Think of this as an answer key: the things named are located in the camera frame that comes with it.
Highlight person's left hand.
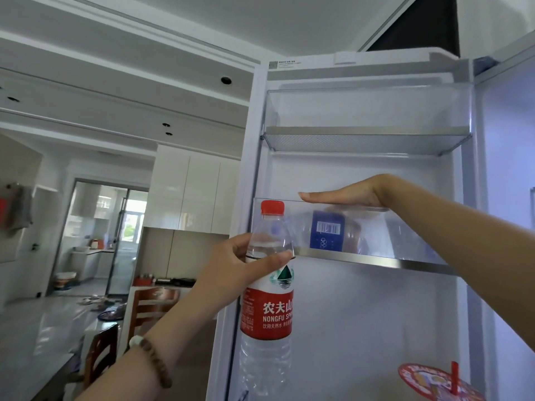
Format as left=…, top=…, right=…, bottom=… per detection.
left=189, top=233, right=294, bottom=320

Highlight person's right hand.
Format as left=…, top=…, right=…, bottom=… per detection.
left=298, top=174, right=391, bottom=253

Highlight blue label drink bottle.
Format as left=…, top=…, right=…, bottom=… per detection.
left=288, top=206, right=369, bottom=253

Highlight red label water bottle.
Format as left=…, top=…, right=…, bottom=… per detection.
left=239, top=199, right=296, bottom=398

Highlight person's left forearm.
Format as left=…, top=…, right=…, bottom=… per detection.
left=75, top=288, right=218, bottom=401

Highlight person's right forearm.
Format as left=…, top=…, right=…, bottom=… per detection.
left=376, top=174, right=535, bottom=353

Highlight large clear door bin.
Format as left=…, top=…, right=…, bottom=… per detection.
left=261, top=81, right=474, bottom=157

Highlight clear door bin steel trim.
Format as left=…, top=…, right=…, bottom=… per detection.
left=251, top=197, right=461, bottom=277

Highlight white fridge door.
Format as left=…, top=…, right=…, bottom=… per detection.
left=206, top=47, right=478, bottom=401

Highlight brown wooden chair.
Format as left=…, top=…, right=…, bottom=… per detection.
left=83, top=323, right=120, bottom=390
left=127, top=286, right=181, bottom=344

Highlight white sticker label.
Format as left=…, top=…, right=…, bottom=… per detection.
left=268, top=58, right=304, bottom=71

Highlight glass sliding door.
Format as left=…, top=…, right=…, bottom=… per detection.
left=53, top=178, right=150, bottom=298

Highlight white fridge body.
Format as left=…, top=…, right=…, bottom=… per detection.
left=471, top=29, right=535, bottom=401

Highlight red printed cup lid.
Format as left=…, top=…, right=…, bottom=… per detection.
left=397, top=362, right=488, bottom=401

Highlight round kitchen stool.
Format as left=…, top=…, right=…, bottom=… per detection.
left=54, top=271, right=78, bottom=292

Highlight grey hanging cloth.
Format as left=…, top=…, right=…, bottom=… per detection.
left=0, top=182, right=34, bottom=237

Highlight white wall cabinets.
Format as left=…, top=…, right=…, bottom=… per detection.
left=143, top=144, right=242, bottom=235

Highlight brown bead bracelet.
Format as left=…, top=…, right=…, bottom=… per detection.
left=128, top=335, right=173, bottom=389

